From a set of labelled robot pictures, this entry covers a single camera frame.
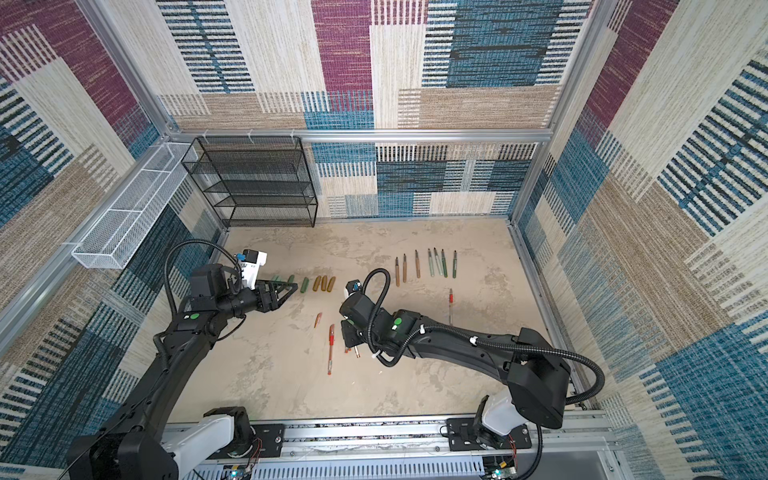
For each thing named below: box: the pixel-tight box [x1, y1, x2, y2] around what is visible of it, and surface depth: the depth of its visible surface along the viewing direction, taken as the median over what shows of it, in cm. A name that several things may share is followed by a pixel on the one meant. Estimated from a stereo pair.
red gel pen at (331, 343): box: [327, 324, 335, 376], surface depth 91 cm
